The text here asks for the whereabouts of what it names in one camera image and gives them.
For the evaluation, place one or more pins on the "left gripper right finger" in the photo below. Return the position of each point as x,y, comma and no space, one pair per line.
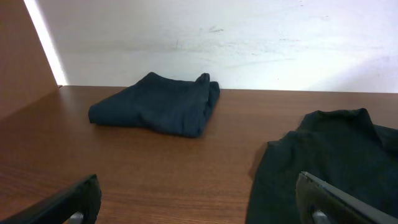
319,202

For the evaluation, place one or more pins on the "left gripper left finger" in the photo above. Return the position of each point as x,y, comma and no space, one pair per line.
83,198

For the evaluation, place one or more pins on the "black t-shirt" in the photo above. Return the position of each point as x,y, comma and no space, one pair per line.
344,148

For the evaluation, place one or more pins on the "wooden side panel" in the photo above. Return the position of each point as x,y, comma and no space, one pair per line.
26,75

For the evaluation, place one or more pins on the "folded navy blue garment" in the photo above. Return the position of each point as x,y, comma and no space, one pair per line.
163,105

